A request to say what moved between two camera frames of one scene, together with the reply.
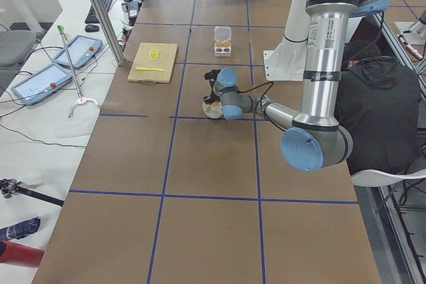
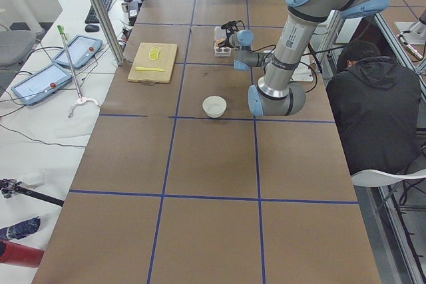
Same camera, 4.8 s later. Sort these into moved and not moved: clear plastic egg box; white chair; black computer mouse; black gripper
Moved: black gripper
Not moved: white chair; black computer mouse; clear plastic egg box
